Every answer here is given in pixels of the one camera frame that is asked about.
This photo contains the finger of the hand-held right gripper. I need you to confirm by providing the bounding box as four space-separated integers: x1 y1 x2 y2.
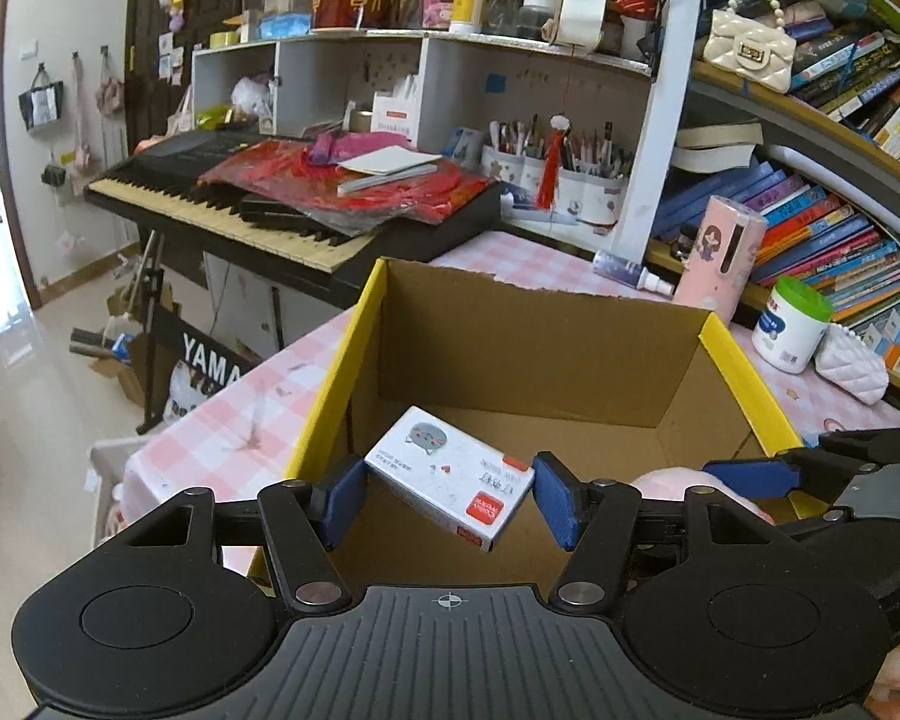
701 427 900 500

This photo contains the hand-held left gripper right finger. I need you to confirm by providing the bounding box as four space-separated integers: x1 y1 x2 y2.
532 451 789 612

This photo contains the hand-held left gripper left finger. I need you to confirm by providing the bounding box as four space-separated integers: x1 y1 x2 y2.
120 457 369 613

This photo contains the pink plush toy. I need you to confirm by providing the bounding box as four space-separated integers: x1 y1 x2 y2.
630 465 778 527

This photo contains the small white staple box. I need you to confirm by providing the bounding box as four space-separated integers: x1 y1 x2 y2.
363 405 536 553

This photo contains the yellow cardboard box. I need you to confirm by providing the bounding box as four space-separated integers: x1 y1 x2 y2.
246 256 808 602

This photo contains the pink checkered tablecloth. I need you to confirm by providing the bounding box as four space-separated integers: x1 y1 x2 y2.
123 228 900 587

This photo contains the white jar with green lid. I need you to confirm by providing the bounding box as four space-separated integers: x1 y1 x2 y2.
751 275 836 375

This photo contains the white quilted pouch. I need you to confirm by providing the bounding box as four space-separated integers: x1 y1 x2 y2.
815 322 890 407

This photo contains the black keyboard stand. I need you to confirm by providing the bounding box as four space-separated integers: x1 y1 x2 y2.
136 228 287 437

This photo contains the pink cartoon dispenser box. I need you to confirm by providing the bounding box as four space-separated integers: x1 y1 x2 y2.
674 193 768 328

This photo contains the white storage bin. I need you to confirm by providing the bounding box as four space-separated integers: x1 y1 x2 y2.
88 438 155 550

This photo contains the small spray bottle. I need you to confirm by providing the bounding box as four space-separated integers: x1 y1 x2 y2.
592 249 678 298

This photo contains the row of colourful books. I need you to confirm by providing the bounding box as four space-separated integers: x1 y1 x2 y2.
649 160 900 325

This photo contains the cardboard box on floor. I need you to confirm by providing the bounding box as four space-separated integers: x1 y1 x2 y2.
88 328 152 407

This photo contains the white pen holder with pens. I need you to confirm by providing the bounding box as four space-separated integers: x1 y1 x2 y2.
480 118 635 227

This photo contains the stack of thick books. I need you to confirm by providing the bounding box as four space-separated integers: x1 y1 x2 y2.
670 120 767 174

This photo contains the red tassel ornament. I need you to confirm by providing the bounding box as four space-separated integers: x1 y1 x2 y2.
535 113 572 212

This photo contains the black electronic keyboard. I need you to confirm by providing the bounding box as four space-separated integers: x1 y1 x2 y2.
82 130 506 275

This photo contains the white booklet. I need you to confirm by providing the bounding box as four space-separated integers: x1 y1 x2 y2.
336 145 444 197

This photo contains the wooden bookshelf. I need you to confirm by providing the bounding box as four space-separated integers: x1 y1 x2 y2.
645 0 900 410

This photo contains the red cloth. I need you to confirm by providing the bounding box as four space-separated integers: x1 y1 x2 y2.
198 138 497 227

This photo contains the magenta cloth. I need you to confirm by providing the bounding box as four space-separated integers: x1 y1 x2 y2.
303 128 414 167

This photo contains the white paper gift bag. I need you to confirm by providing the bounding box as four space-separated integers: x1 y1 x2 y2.
370 75 422 148

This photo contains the row of slanted books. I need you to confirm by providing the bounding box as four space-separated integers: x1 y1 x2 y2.
786 19 900 182

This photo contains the white plastic bag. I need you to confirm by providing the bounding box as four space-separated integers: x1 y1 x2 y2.
229 75 275 119

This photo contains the white desktop shelf unit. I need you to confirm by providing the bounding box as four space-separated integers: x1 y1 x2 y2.
191 28 706 262

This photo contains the pink hanging bag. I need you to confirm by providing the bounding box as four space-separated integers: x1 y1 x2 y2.
93 47 125 118

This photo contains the glass jar with white lid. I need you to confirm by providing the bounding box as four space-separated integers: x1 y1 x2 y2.
515 0 560 43

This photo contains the black and white tote bag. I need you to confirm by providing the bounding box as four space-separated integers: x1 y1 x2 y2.
18 62 65 134

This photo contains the white bottle with yellow label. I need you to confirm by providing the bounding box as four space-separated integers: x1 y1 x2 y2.
449 0 491 35

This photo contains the white pearl-handle handbag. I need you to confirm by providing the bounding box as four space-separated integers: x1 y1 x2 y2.
703 0 797 95

